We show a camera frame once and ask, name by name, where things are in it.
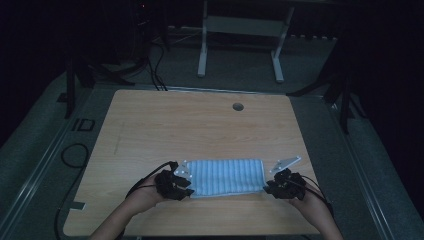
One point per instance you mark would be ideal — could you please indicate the blue striped towel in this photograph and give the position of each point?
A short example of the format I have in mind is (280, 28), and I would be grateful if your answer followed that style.
(226, 176)

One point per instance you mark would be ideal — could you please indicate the person's right hand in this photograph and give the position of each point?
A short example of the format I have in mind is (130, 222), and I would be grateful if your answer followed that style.
(308, 206)

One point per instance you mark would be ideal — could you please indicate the black metal stand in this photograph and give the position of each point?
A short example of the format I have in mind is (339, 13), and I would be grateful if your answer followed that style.
(340, 96)
(90, 75)

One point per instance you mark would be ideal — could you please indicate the person's left hand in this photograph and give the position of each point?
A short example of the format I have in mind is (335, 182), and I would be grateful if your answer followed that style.
(146, 195)

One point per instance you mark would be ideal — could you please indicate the white desk frame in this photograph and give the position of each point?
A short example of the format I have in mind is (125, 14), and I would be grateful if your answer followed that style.
(245, 26)

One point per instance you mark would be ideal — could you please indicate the metal floor rail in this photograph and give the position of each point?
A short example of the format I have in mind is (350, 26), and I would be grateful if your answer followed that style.
(363, 173)
(36, 166)

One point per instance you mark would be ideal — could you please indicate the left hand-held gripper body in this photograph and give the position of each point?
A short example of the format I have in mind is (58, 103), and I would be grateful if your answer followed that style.
(168, 185)

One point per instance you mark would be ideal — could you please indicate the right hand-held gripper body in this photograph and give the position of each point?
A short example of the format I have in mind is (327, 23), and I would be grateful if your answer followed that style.
(288, 185)

